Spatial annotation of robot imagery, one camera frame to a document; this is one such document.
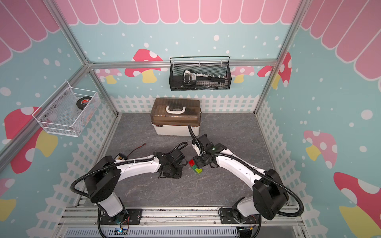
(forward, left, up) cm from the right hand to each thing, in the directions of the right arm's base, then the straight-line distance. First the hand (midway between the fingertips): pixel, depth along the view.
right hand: (199, 160), depth 84 cm
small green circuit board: (-32, +39, -10) cm, 52 cm away
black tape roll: (+22, +62, +26) cm, 71 cm away
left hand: (-7, +13, -8) cm, 16 cm away
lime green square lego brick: (-3, 0, -6) cm, 7 cm away
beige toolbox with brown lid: (+23, +16, +13) cm, 31 cm away
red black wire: (+17, +38, -9) cm, 43 cm away
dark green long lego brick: (-1, +3, -7) cm, 8 cm away
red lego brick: (+1, +5, -5) cm, 7 cm away
